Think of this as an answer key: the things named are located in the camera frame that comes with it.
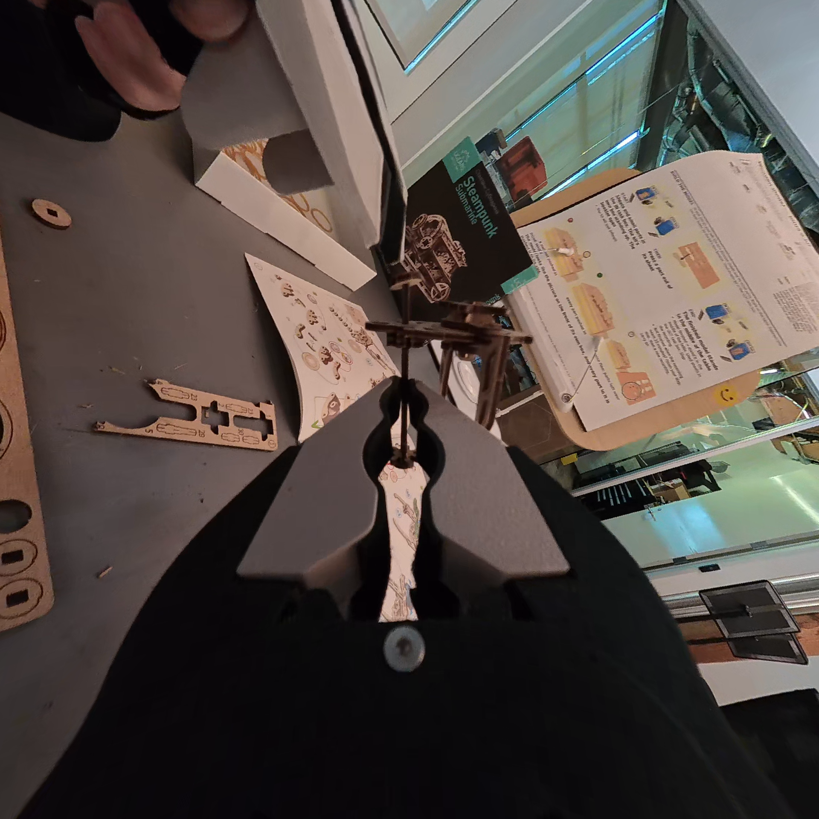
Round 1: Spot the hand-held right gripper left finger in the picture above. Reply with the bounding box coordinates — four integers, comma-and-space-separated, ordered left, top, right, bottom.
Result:
237, 376, 392, 620

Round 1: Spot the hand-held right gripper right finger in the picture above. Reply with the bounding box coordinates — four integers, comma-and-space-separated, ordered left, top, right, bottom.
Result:
409, 378, 570, 620

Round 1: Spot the wooden model assembly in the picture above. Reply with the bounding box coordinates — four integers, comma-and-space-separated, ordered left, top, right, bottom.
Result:
365, 246, 533, 468

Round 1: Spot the person's left hand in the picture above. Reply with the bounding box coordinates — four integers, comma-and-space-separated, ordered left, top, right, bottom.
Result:
73, 0, 252, 115

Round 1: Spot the small wooden sheet offcut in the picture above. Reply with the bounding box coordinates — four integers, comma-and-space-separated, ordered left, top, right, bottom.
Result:
95, 379, 279, 453

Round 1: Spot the illustrated instruction booklet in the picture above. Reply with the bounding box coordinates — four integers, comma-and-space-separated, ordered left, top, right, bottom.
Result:
245, 253, 431, 623

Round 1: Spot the black mesh tray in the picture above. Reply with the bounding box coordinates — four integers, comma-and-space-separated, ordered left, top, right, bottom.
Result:
699, 579, 808, 666

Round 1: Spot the large laser-cut wooden part sheet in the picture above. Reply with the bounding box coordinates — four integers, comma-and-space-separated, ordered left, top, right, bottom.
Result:
0, 224, 55, 634

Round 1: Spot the white instruction poster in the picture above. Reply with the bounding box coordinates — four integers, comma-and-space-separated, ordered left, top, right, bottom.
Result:
515, 150, 819, 433

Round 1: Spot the puzzle kit box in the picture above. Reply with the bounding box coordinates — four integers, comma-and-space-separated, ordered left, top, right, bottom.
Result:
402, 136, 535, 324

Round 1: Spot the pile of rubber bands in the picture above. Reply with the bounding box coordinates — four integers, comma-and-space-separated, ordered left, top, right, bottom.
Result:
224, 137, 335, 234

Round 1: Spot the red box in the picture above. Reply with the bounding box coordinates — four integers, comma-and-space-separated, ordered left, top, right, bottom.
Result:
498, 136, 551, 200

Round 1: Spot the white cardboard box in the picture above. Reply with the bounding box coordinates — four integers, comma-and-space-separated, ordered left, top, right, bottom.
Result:
181, 0, 392, 290

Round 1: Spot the dark rounded object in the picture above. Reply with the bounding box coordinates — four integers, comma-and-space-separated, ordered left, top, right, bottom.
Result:
0, 0, 129, 143

